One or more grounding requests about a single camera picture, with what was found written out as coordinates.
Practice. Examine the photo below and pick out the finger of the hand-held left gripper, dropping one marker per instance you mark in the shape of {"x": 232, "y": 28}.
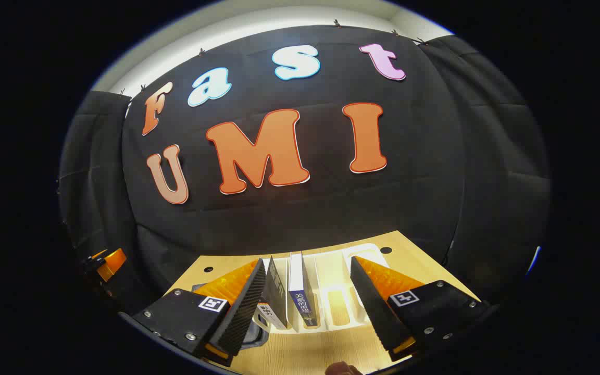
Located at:
{"x": 112, "y": 263}

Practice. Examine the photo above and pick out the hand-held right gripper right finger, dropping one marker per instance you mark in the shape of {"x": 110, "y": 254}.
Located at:
{"x": 378, "y": 312}

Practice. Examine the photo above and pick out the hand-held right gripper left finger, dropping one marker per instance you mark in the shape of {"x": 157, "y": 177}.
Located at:
{"x": 241, "y": 312}

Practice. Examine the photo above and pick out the grey schoolbag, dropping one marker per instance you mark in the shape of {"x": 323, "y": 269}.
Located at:
{"x": 258, "y": 337}

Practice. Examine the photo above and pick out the dark cover book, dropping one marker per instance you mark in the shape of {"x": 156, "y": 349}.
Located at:
{"x": 276, "y": 291}

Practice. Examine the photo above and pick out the white bookshelf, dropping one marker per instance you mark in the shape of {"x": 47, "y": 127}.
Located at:
{"x": 334, "y": 271}

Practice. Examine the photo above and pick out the blue picture cover book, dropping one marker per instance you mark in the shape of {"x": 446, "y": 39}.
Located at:
{"x": 297, "y": 276}

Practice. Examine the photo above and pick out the black backdrop cloth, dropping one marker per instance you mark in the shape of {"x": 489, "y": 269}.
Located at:
{"x": 425, "y": 156}

